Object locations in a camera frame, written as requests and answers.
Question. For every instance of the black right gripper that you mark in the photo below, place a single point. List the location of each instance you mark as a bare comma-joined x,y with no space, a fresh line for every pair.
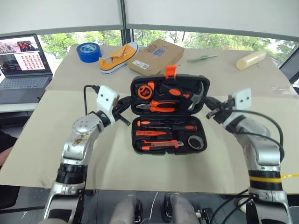
224,112

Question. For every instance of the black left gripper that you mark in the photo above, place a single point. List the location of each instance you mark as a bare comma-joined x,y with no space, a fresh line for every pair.
118,107

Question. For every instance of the orange voltage tester pen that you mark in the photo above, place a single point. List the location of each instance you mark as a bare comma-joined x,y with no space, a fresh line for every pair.
149,133

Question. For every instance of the black electrical tape roll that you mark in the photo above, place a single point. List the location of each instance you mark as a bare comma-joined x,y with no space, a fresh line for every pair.
189,142

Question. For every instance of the orange black utility knife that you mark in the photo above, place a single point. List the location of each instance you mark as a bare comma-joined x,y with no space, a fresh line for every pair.
163,144

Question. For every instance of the black plastic tool case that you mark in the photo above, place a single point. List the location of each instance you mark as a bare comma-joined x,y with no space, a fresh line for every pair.
163,151

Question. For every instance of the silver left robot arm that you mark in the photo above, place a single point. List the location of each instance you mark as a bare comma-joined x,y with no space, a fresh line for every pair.
79,140

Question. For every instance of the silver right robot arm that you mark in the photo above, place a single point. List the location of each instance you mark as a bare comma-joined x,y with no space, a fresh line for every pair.
261,144

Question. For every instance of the orange black tape measure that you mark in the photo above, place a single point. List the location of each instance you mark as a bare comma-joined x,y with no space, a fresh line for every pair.
144,91

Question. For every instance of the beige table cover sheet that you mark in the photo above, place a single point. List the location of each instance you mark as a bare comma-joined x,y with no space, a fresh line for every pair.
140,172
210,77

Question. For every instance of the yellow canvas sneaker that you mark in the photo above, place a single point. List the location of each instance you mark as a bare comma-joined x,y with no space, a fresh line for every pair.
116,60

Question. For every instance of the green plastic stick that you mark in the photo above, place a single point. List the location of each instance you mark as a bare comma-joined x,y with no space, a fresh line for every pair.
201,58

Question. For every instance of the brown cardboard box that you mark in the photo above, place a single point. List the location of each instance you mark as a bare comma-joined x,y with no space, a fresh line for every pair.
151,58

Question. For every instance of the cream cylindrical bottle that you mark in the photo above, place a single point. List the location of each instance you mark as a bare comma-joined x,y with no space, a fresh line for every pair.
250,60

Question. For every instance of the blue tape roll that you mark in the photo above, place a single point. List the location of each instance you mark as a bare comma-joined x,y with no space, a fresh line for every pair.
90,57

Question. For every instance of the black monitor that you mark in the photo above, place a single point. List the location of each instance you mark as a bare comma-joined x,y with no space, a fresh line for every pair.
292,70

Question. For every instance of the dark window pillar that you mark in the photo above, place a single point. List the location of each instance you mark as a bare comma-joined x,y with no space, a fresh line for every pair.
127,21

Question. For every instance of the white roller blind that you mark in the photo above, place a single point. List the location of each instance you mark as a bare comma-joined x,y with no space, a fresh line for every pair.
58,14
210,14

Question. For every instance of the grey rounded leg cover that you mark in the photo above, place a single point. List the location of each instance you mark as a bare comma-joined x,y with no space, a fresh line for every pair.
180,210
125,210

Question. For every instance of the yellow tape strip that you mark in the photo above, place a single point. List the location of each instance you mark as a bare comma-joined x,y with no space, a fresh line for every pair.
290,175

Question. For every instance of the open laptop computer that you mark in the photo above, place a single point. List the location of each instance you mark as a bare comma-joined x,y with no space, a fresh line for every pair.
23,81

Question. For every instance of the white desk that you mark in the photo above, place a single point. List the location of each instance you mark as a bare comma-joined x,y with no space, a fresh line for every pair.
14,107

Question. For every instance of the person in dark clothing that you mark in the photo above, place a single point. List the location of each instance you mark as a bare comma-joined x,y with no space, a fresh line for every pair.
5,142

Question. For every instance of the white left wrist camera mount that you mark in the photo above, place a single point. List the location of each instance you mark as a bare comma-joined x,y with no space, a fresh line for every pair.
106,98

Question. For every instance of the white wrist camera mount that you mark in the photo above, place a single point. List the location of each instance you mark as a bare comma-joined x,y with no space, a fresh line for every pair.
243,99
106,98

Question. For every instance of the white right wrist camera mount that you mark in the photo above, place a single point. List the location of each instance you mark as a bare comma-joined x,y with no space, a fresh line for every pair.
243,99

